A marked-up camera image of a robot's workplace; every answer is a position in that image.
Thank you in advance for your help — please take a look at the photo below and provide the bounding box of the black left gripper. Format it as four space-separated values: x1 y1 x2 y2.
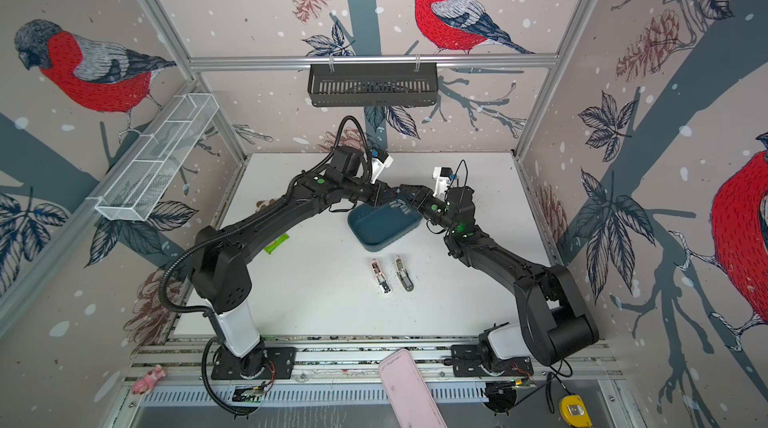
341 178 401 208

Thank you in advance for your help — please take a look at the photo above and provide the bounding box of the teal plastic tray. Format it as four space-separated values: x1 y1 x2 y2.
347 198 422 252

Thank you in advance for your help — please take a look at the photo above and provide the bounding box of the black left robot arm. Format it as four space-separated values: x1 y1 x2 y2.
158 140 396 379

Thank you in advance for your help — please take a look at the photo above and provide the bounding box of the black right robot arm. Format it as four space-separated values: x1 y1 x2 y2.
398 185 600 366

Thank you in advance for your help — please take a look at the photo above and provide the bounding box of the staples strip in tray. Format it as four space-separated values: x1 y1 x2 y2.
389 200 410 214

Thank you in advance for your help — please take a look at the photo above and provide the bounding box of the green snack packet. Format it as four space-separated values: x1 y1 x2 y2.
264 234 290 254

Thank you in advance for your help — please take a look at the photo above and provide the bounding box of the horizontal aluminium bar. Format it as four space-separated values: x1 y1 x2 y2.
187 54 560 73

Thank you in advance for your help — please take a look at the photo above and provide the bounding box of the pink flat case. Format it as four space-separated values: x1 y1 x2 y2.
378 349 447 428

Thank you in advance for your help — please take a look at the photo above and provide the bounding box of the yellow tape measure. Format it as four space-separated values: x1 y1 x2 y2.
559 394 593 428

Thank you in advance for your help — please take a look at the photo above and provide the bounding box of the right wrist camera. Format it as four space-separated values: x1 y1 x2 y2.
432 167 456 201

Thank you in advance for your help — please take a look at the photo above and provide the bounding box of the black wire basket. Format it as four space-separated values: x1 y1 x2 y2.
307 63 439 108

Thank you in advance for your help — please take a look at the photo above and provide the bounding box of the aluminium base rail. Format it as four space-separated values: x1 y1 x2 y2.
128 334 607 408

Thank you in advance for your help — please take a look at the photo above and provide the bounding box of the white wire basket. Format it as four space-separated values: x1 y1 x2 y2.
95 93 219 221

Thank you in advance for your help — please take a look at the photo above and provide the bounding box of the pink toy on rail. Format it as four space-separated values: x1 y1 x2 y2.
131 365 167 395

